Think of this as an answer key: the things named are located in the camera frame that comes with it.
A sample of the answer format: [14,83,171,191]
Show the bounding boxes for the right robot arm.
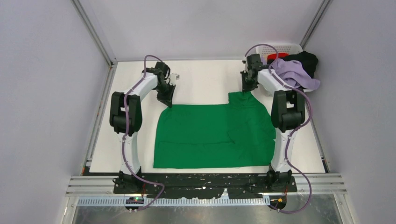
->
[241,54,305,192]

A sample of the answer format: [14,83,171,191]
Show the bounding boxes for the lavender t shirt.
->
[257,58,320,93]

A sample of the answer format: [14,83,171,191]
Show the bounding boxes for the right corner frame post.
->
[300,0,333,49]

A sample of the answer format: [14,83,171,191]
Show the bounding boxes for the red t shirt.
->
[267,53,289,64]

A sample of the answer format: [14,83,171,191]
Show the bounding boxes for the slotted cable duct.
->
[77,196,270,207]

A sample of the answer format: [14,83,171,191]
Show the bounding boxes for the green t shirt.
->
[153,92,276,169]

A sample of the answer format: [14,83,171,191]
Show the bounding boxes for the left corner frame post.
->
[71,0,117,67]

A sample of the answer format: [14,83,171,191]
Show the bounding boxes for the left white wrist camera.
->
[169,73,180,83]

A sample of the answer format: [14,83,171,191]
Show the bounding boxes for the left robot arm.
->
[109,61,179,193]

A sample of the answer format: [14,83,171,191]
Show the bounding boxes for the white laundry basket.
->
[255,43,316,94]

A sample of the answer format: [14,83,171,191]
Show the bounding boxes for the corner frame post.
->
[300,0,333,49]
[71,0,117,67]

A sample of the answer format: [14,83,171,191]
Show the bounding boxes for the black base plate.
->
[112,173,297,199]

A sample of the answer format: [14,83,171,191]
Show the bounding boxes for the black t shirt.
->
[281,51,319,78]

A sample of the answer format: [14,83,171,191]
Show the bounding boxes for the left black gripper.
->
[154,83,176,108]

